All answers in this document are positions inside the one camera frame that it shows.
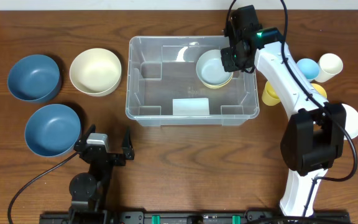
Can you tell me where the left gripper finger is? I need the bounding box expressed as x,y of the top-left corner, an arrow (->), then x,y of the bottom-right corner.
121,128 -> 135,160
74,124 -> 96,152

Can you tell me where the light grey small bowl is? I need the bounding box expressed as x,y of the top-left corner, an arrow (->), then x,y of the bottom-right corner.
196,49 -> 233,85

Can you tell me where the yellow small bowl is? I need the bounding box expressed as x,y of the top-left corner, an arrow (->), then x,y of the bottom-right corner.
201,75 -> 233,89

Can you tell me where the light blue cup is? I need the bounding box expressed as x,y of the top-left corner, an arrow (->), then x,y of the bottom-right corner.
296,58 -> 319,82

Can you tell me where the yellow cup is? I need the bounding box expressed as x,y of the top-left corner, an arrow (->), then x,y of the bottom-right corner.
262,81 -> 280,106
311,83 -> 328,98

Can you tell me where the cream white cup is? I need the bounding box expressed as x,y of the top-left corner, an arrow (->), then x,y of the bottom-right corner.
314,53 -> 344,83

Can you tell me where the white small bowl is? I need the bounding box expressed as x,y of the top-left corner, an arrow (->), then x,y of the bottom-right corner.
342,103 -> 358,139

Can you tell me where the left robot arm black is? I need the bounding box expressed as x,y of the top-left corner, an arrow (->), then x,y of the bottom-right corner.
68,125 -> 135,224

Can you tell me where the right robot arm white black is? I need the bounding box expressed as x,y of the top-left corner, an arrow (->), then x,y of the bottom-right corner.
221,26 -> 346,217

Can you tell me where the clear plastic storage container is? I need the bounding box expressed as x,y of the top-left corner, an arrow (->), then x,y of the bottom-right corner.
126,35 -> 260,126

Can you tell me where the lower blue bowl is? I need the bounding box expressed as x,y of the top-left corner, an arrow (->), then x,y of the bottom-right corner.
24,104 -> 82,157

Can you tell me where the blue bowl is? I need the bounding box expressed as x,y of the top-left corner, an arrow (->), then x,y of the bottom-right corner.
7,54 -> 62,103
24,104 -> 82,157

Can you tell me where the cream bowl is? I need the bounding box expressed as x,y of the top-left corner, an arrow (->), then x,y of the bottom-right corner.
69,48 -> 122,97

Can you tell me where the upper blue bowl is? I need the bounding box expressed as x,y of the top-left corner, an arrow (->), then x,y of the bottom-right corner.
7,54 -> 62,103

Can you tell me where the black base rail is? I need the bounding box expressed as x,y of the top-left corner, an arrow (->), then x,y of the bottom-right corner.
39,210 -> 351,224

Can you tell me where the left black cable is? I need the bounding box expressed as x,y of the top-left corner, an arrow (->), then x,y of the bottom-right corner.
7,151 -> 80,224

